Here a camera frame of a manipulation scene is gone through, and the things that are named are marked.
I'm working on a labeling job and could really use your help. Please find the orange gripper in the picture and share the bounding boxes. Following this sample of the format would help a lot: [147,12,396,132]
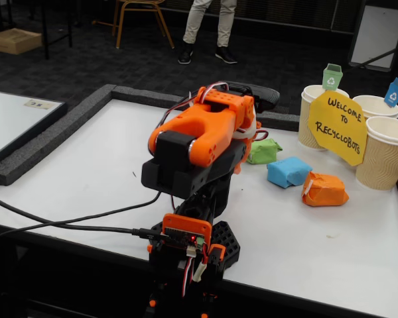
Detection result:
[233,119,263,175]

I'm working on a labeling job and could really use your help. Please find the blue paper rubbish wad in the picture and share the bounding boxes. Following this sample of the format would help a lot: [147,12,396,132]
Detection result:
[267,156,314,189]

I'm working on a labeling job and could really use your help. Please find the orange paper rubbish wad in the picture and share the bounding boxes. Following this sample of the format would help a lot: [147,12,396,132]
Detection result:
[300,171,350,207]

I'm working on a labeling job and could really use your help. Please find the green paper rubbish wad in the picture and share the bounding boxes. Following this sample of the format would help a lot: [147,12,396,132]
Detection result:
[246,138,283,165]

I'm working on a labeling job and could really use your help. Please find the beige ribbed paper cup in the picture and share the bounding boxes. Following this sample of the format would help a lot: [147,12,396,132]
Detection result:
[351,95,398,120]
[354,115,398,191]
[297,84,351,152]

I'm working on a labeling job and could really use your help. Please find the yellow handwritten welcome sign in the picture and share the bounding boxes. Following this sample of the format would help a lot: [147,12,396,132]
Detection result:
[307,89,367,167]

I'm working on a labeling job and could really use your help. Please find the orange motor controller board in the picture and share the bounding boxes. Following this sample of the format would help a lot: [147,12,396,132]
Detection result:
[161,213,214,250]

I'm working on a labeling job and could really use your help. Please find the green recycling bin label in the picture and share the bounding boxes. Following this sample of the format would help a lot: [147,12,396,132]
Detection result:
[321,63,344,91]

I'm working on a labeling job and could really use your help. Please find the person in beige trousers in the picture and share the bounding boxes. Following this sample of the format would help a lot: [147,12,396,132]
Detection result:
[177,0,239,66]

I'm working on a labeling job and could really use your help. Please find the blue recycling bin label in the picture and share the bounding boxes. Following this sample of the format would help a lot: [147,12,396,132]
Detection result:
[383,77,398,109]

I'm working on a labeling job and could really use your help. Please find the white panel on black stand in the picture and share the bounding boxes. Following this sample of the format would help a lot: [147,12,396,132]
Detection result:
[348,0,398,72]

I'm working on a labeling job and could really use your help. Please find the small paper tape label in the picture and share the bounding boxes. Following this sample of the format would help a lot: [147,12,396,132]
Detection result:
[23,99,56,109]

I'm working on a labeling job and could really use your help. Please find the brown cardboard box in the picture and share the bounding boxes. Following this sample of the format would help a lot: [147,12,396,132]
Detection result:
[0,28,43,56]

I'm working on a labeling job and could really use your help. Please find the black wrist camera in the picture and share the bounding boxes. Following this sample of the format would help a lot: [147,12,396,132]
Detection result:
[225,81,281,113]

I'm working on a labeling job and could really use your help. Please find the thick black USB cable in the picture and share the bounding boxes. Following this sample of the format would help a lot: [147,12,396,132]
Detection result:
[0,191,168,240]

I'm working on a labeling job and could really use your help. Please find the white red black wire bundle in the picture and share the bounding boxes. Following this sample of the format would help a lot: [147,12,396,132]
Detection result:
[182,246,209,299]

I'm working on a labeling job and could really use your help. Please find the thin black camera cable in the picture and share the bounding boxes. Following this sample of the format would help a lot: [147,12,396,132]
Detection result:
[0,190,163,241]

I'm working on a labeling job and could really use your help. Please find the black metal table frame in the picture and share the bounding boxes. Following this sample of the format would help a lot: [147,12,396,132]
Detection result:
[39,0,74,61]

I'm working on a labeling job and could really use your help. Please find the white board black frame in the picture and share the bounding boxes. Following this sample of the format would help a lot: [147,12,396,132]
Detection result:
[0,89,69,170]

